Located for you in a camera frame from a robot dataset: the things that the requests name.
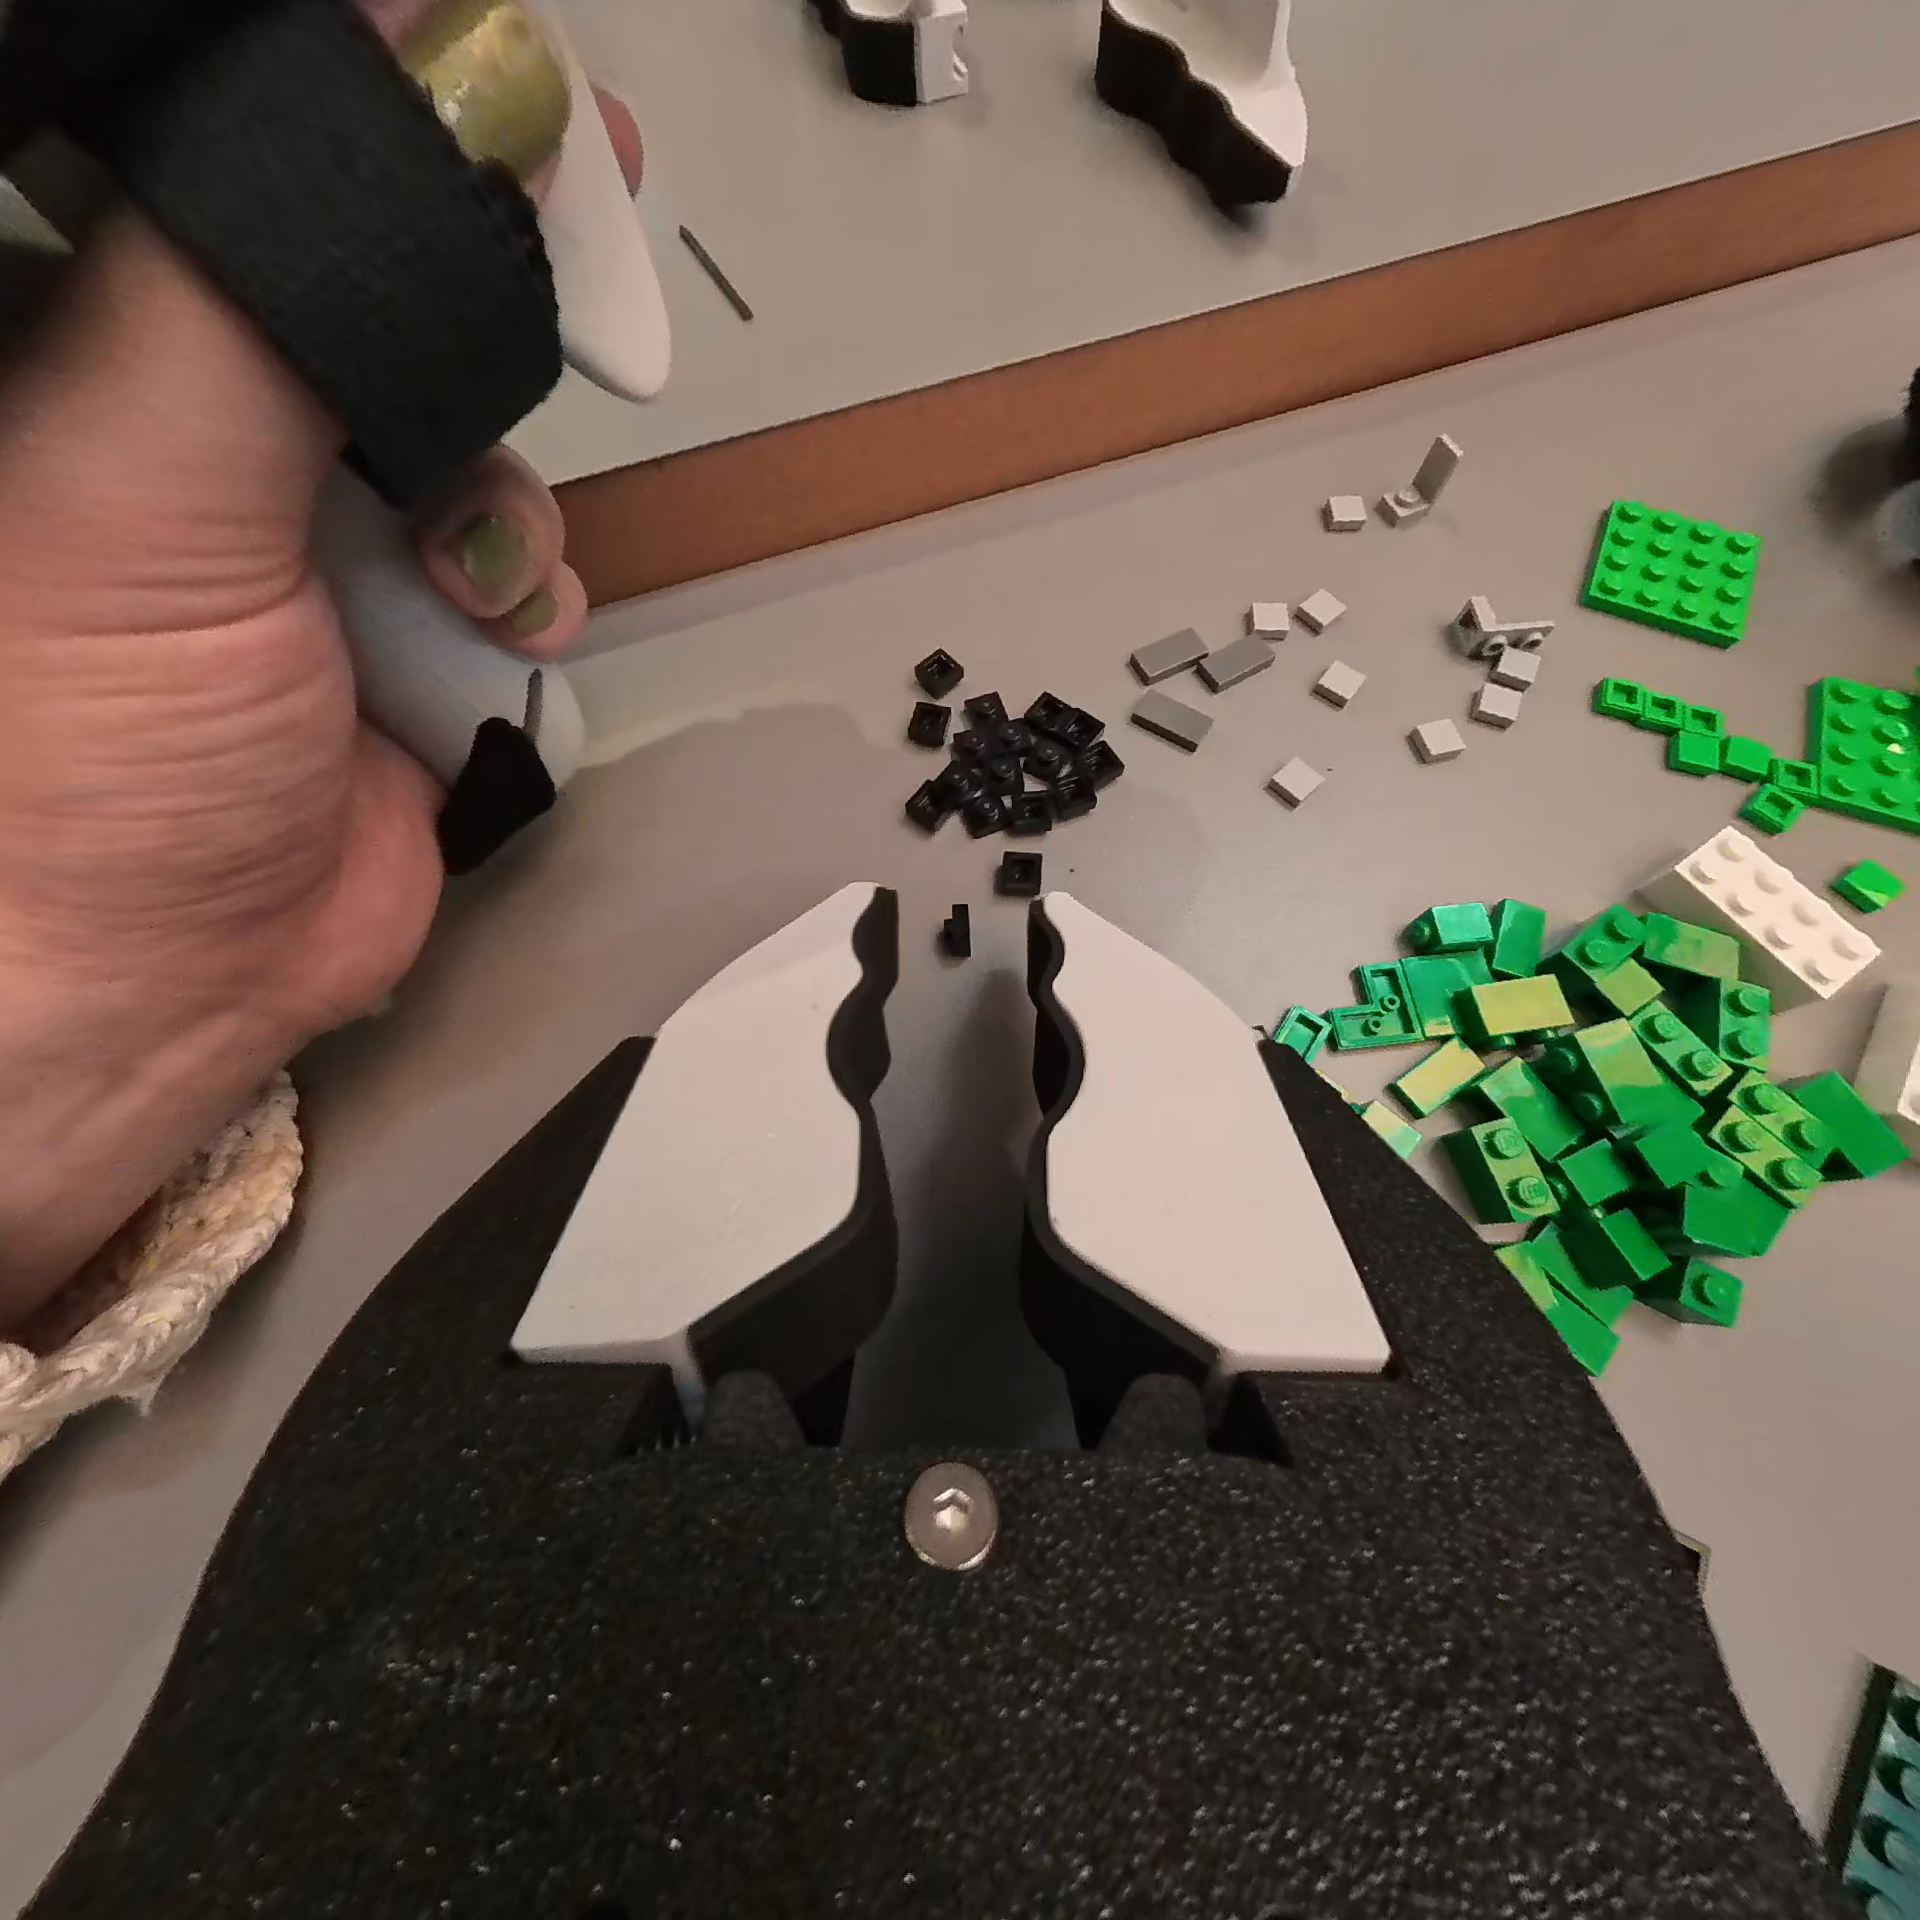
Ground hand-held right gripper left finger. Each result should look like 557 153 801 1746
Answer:
509 882 902 1447

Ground small metal pin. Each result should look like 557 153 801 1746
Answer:
676 225 756 327

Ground scattered light grey lego pieces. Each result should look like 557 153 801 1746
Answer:
1125 433 1557 813

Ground white lego brick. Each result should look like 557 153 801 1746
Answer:
1850 983 1920 1129
1634 826 1886 1011

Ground group of small green plates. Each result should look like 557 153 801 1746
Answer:
1591 674 1823 836

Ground pile of black lego pieces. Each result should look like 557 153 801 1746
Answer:
902 648 1128 904

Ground dark green lego plate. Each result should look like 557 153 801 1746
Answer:
1818 1658 1920 1920

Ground bright green square lego plate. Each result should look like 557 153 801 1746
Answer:
1577 498 1761 651

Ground pile of bright green pieces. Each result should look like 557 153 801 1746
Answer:
1270 858 1914 1380

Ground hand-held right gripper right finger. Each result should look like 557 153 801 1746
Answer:
1023 892 1393 1450

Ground person's left hand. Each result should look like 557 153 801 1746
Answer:
0 0 648 1339

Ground bright green large lego plate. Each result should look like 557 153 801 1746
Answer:
1799 674 1920 836

